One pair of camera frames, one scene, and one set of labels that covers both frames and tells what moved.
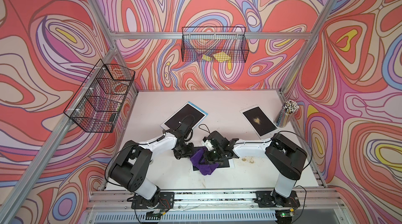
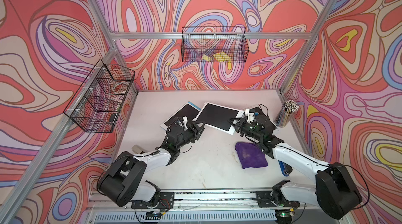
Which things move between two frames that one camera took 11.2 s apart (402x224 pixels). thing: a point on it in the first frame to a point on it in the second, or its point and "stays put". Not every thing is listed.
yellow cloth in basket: x=221 y=56 stays put
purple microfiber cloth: x=199 y=158 to x=250 y=155
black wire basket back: x=214 y=44 stays put
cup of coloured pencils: x=288 y=110 stays put
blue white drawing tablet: x=174 y=120 stays put
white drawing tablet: x=227 y=163 to x=217 y=118
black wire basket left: x=97 y=105 stays put
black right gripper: x=209 y=158 to x=240 y=122
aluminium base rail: x=116 y=206 stays put
